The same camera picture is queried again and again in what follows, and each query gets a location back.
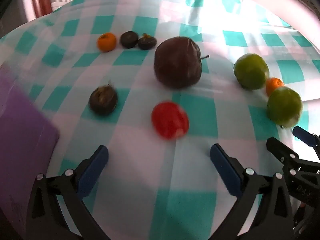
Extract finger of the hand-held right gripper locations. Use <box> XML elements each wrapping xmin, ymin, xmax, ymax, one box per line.
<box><xmin>266</xmin><ymin>137</ymin><xmax>300</xmax><ymax>174</ymax></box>
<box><xmin>293</xmin><ymin>126</ymin><xmax>320</xmax><ymax>160</ymax></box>

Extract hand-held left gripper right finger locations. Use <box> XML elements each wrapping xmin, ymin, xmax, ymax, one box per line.
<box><xmin>210</xmin><ymin>144</ymin><xmax>294</xmax><ymax>240</ymax></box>

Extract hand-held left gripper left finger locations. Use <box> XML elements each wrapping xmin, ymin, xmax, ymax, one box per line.
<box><xmin>25</xmin><ymin>145</ymin><xmax>109</xmax><ymax>240</ymax></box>

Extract water chestnut with yellow sprout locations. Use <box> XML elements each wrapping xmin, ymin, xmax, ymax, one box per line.
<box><xmin>138</xmin><ymin>33</ymin><xmax>157</xmax><ymax>51</ymax></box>

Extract green lime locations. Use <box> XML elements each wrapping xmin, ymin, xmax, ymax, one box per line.
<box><xmin>267</xmin><ymin>87</ymin><xmax>303</xmax><ymax>128</ymax></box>
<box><xmin>233</xmin><ymin>53</ymin><xmax>270</xmax><ymax>90</ymax></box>

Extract small orange tangerine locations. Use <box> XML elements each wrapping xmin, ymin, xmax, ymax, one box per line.
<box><xmin>265</xmin><ymin>77</ymin><xmax>285</xmax><ymax>97</ymax></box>
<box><xmin>97</xmin><ymin>32</ymin><xmax>117</xmax><ymax>53</ymax></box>

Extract hairy dark water chestnut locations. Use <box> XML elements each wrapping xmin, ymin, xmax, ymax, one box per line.
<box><xmin>89</xmin><ymin>81</ymin><xmax>119</xmax><ymax>116</ymax></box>

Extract red tomato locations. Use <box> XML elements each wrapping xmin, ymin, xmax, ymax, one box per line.
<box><xmin>151</xmin><ymin>101</ymin><xmax>190</xmax><ymax>140</ymax></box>

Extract purple board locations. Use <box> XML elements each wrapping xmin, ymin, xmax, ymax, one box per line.
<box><xmin>0</xmin><ymin>66</ymin><xmax>60</xmax><ymax>227</ymax></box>

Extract teal white checkered tablecloth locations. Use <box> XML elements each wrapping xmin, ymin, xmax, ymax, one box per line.
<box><xmin>0</xmin><ymin>0</ymin><xmax>320</xmax><ymax>240</ymax></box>

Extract large dark red apple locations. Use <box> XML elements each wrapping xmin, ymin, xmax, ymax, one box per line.
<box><xmin>153</xmin><ymin>36</ymin><xmax>209</xmax><ymax>89</ymax></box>

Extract grey refrigerator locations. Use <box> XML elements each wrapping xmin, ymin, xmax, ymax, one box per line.
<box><xmin>0</xmin><ymin>0</ymin><xmax>37</xmax><ymax>39</ymax></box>

